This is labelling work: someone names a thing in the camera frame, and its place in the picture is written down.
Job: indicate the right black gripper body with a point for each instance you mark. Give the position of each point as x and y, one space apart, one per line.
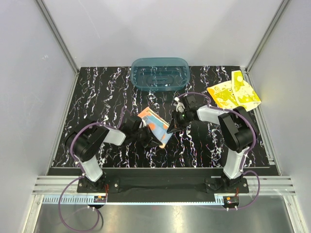
181 118

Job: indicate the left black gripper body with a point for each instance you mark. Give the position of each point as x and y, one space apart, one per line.
142 135

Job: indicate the orange polka dot towel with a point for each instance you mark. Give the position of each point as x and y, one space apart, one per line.
157 125

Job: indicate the teal plastic basin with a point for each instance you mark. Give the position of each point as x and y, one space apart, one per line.
160 74

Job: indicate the yellow patterned towel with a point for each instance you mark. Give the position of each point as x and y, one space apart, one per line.
234 93

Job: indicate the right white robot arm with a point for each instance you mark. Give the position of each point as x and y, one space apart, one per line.
238 130

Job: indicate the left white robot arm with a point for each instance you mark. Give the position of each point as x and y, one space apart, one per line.
85 140

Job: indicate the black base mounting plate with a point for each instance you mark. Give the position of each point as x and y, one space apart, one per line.
161 185

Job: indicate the left connector board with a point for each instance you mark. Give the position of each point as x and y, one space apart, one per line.
100 198

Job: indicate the connector board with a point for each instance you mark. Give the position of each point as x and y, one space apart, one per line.
232 200
100 198

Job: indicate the right connector board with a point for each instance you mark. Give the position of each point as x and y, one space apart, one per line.
232 200

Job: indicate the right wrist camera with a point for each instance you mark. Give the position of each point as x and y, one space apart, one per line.
186 103

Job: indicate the front aluminium rail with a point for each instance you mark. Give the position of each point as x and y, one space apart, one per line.
269 185

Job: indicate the right aluminium frame post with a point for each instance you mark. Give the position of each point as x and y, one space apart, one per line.
270 29

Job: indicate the aluminium frame post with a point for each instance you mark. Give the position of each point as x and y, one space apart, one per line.
57 35
270 29

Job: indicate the left aluminium frame post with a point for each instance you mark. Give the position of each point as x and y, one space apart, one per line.
57 35

